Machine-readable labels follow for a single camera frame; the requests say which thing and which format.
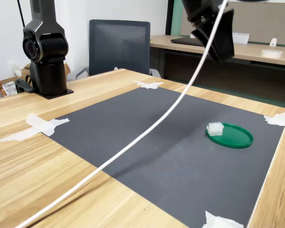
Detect small white plastic terminal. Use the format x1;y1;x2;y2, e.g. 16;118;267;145
206;121;224;137

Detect round green lid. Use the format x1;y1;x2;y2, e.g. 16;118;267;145
206;122;254;150

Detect white sign holder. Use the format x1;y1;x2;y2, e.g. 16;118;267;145
232;32;250;45

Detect black laptop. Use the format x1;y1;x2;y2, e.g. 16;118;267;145
170;36;205;47

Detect pale wooden desk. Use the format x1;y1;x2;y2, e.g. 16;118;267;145
149;35;285;103

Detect grey-brown partition panel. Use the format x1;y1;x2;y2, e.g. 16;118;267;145
228;1;285;47

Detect white tape roll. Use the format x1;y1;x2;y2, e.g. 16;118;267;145
260;49;284;59

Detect white tape patch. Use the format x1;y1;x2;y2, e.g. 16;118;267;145
201;210;244;228
0;113;70;143
263;112;285;131
133;80;165;90

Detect dark grey office chair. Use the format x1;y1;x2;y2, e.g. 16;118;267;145
75;19;162;80

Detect dark grey mat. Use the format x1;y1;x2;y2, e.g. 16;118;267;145
48;87;285;228

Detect black table clamp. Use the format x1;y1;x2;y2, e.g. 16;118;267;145
14;75;36;94

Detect white crumpled paper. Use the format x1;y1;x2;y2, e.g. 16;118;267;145
9;60;23;78

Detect brown cardboard box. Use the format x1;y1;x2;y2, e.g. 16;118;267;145
0;63;71;98

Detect white camera cable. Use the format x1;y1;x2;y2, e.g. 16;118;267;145
15;0;229;228

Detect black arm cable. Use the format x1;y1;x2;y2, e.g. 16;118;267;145
16;0;27;29

